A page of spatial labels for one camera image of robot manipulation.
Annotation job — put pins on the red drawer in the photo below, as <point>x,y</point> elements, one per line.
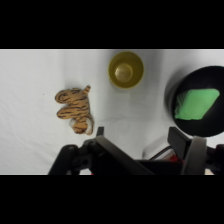
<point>169,155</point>

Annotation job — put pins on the black round bowl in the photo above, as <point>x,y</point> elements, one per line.
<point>186,128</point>

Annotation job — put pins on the green sponge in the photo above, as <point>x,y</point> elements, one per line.
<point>196,104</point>

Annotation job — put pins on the orange striped tiger plush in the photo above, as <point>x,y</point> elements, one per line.
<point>76,108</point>

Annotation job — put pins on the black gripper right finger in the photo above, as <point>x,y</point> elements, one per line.
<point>194,156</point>

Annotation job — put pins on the yellow plastic cup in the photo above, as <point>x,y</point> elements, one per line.
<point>125,70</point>

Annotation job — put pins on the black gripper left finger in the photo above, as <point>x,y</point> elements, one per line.
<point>110,156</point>

